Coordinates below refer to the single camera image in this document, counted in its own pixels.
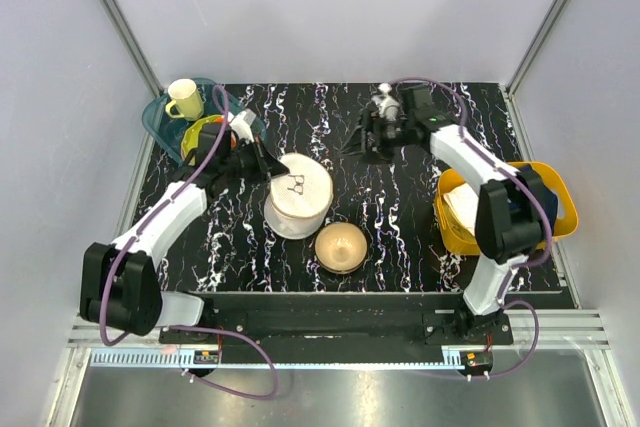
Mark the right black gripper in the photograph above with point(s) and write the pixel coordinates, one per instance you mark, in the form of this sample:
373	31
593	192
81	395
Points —
358	142

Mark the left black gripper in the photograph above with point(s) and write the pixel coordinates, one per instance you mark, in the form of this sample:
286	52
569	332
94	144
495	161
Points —
265	163

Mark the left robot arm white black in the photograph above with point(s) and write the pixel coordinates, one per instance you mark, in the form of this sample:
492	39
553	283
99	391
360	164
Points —
119	285

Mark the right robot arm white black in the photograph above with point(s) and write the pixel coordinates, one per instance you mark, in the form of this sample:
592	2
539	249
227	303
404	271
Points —
511	229

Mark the black marble pattern mat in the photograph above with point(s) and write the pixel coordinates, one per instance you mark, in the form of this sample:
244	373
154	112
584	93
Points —
231	248

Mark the orange cup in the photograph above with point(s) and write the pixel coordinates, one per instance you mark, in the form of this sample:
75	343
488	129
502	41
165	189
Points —
228	137

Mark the yellow-green plate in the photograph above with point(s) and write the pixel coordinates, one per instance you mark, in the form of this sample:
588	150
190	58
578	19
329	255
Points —
191	135

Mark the pale yellow mug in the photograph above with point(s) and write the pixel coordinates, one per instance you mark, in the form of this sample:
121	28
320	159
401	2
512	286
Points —
185	101

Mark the white cloth in basket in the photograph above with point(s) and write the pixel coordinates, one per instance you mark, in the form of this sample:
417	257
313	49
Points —
461	205

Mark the yellow plastic basket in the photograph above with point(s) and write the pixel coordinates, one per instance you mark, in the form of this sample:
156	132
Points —
459	241

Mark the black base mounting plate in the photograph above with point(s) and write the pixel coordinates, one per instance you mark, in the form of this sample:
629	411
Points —
431	318

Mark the navy blue garment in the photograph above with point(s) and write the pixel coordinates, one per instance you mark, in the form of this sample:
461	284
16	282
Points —
548	201

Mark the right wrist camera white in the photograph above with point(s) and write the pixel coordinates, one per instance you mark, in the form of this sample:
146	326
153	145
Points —
387	106

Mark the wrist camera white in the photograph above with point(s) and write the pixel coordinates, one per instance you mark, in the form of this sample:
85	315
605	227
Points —
387	106
241	125

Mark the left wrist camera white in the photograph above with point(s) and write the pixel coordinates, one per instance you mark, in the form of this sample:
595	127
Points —
241	125

